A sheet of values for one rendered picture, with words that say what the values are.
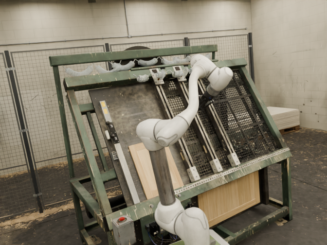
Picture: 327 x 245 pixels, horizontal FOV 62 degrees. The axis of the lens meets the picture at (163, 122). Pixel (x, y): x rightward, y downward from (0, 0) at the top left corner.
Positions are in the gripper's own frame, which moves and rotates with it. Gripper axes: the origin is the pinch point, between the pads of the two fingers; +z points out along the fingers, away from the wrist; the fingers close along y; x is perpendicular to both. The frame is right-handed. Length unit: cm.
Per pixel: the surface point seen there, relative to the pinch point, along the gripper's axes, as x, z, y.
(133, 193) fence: 43, 71, 20
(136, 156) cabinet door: 11, 67, 24
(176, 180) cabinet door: 22, 70, -17
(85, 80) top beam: -39, 49, 84
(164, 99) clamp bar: -52, 51, 8
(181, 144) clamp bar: -9, 58, -15
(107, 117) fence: -15, 60, 57
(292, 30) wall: -517, 110, -354
